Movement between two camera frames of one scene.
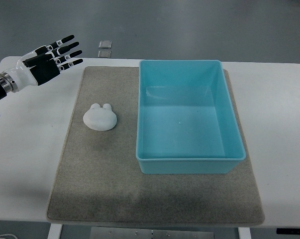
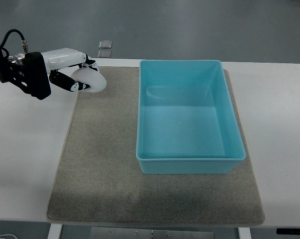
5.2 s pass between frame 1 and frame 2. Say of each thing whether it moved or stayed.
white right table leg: stayed
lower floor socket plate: stayed
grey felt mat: stayed
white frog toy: moved
